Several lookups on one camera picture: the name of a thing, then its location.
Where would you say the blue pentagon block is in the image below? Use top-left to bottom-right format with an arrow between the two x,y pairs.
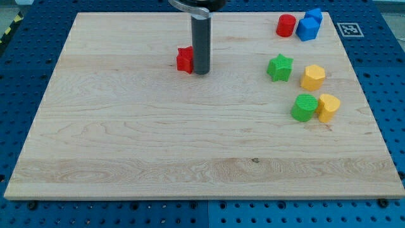
296,17 -> 320,41

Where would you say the yellow heart block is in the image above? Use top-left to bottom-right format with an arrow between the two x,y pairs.
315,94 -> 341,123

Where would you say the black robot arm flange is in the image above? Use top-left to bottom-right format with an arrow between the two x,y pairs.
168,0 -> 227,18

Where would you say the yellow hexagon block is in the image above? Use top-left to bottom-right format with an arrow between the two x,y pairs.
300,65 -> 326,91

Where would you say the green cylinder block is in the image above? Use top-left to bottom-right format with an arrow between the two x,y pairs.
290,94 -> 318,122

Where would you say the green star block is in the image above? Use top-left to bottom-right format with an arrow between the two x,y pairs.
266,54 -> 294,82

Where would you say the red star block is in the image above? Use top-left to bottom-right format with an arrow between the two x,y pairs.
176,46 -> 194,74

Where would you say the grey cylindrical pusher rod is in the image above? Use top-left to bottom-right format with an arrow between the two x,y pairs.
191,15 -> 211,75

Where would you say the blue cube block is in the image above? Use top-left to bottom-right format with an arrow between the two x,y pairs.
304,8 -> 323,24

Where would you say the black yellow hazard tape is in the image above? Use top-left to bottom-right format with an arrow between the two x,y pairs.
1,11 -> 24,46

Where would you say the wooden board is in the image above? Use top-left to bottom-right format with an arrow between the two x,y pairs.
4,13 -> 404,201

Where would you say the red cylinder block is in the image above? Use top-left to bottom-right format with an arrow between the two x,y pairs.
276,14 -> 296,37

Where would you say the white fiducial marker tag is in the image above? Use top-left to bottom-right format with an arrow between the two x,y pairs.
337,22 -> 364,37

